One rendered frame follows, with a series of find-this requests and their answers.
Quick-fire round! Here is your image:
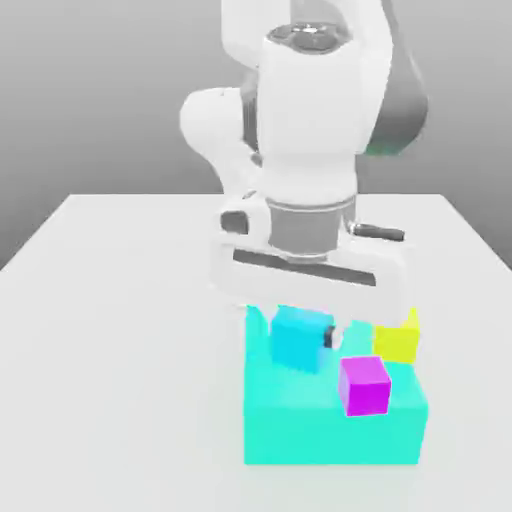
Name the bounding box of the large turquoise box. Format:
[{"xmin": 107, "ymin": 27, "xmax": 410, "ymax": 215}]
[{"xmin": 242, "ymin": 304, "xmax": 430, "ymax": 467}]

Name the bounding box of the small yellow cube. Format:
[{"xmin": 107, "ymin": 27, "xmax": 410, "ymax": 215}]
[{"xmin": 372, "ymin": 306, "xmax": 422, "ymax": 365}]

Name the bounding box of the small magenta cube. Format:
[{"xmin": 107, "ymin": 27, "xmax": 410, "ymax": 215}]
[{"xmin": 337, "ymin": 355, "xmax": 392, "ymax": 418}]

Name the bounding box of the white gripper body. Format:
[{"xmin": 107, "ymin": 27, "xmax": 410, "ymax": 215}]
[{"xmin": 210, "ymin": 230, "xmax": 410, "ymax": 326}]

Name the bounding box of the small cyan cube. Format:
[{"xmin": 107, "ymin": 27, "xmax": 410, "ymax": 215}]
[{"xmin": 270, "ymin": 304, "xmax": 336, "ymax": 375}]

